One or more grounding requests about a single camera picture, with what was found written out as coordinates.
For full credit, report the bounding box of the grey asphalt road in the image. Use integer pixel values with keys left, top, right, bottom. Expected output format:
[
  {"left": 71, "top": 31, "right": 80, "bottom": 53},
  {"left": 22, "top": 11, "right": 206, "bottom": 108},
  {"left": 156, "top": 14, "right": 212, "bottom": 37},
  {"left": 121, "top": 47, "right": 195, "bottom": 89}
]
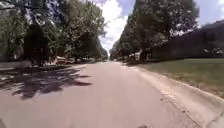
[{"left": 0, "top": 60, "right": 202, "bottom": 128}]

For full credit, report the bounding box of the pale concrete kerb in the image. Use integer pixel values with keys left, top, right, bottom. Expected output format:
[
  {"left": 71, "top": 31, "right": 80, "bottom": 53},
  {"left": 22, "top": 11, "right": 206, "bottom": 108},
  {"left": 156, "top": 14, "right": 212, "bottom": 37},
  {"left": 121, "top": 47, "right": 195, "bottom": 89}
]
[{"left": 127, "top": 64, "right": 224, "bottom": 128}]

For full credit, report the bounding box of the grass lawn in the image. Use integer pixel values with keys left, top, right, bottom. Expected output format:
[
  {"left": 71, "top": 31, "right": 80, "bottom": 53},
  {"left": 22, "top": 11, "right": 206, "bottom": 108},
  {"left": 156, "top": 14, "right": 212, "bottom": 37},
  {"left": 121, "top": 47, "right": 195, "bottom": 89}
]
[{"left": 136, "top": 58, "right": 224, "bottom": 100}]

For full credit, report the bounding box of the row of trees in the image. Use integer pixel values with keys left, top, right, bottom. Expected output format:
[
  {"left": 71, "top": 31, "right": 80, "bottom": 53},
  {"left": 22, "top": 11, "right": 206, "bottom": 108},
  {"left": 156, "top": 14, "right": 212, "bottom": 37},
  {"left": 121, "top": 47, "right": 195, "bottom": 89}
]
[
  {"left": 0, "top": 0, "right": 110, "bottom": 67},
  {"left": 109, "top": 0, "right": 201, "bottom": 64}
]

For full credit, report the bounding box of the dark long building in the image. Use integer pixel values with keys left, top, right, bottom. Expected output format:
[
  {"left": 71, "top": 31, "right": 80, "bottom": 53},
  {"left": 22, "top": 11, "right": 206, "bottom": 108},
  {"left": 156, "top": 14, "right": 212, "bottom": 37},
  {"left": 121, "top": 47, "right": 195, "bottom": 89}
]
[{"left": 145, "top": 19, "right": 224, "bottom": 62}]

